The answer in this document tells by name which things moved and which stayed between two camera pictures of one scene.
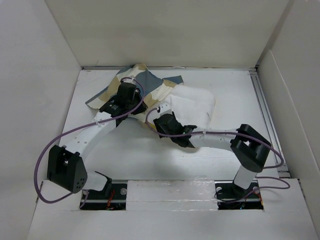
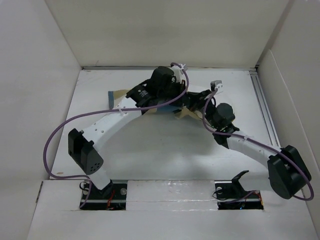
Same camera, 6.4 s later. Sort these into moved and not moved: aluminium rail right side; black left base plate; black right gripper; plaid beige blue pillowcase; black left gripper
Moved: plaid beige blue pillowcase; black left gripper; black right gripper
Not moved: aluminium rail right side; black left base plate
